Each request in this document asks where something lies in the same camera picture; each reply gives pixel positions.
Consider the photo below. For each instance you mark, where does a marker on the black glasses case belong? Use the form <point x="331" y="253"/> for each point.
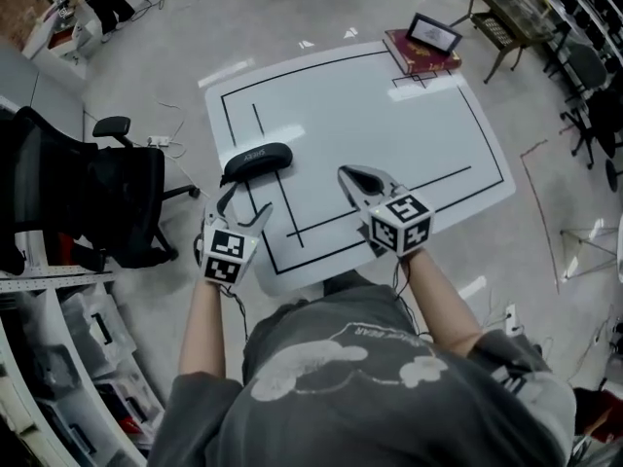
<point x="258" y="159"/>

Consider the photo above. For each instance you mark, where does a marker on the black picture frame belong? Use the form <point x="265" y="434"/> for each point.
<point x="433" y="33"/>

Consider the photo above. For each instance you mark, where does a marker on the person's left forearm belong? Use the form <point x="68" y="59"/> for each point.
<point x="204" y="329"/>

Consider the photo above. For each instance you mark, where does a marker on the black swivel chair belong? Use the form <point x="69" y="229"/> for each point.
<point x="591" y="110"/>

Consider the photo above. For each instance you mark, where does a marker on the glass-top metal side table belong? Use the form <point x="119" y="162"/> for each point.
<point x="511" y="22"/>

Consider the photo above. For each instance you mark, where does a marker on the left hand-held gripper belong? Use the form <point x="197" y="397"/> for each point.
<point x="225" y="249"/>

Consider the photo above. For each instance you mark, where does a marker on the person's right forearm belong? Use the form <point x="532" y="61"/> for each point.
<point x="440" y="302"/>

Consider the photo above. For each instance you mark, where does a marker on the white table with black lines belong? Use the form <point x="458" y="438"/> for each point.
<point x="370" y="129"/>

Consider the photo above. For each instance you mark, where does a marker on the white shelving unit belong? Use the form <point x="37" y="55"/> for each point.
<point x="53" y="368"/>

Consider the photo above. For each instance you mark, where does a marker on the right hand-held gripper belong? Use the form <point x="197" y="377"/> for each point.
<point x="393" y="219"/>

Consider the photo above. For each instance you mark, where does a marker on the person's grey printed t-shirt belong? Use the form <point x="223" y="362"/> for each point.
<point x="370" y="387"/>

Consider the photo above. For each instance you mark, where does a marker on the dark red hardcover book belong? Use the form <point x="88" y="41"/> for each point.
<point x="422" y="55"/>

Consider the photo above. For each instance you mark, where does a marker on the shelf of black items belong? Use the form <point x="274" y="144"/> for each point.
<point x="579" y="3"/>

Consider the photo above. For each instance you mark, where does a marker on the black office chair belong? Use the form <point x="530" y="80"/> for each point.
<point x="73" y="188"/>

